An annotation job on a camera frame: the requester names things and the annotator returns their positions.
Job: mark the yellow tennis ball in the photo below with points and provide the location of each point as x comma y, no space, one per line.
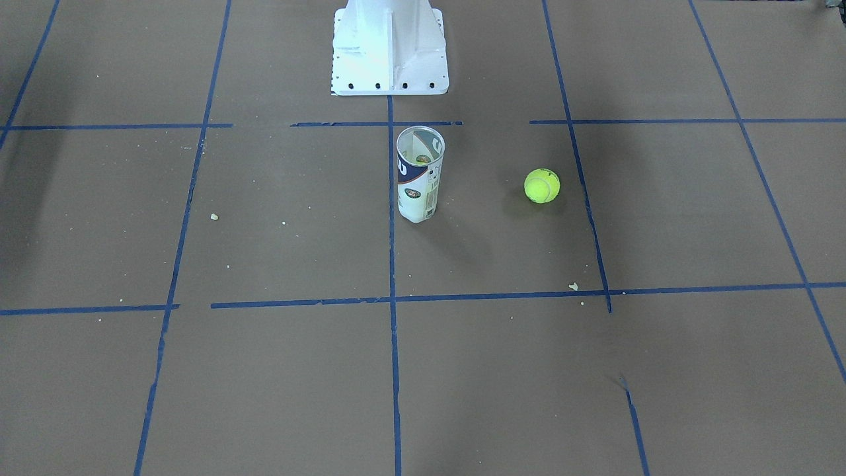
542,185

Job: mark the clear tennis ball can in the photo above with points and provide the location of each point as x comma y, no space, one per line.
420,152

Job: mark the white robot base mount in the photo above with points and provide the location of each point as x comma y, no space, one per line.
382,48

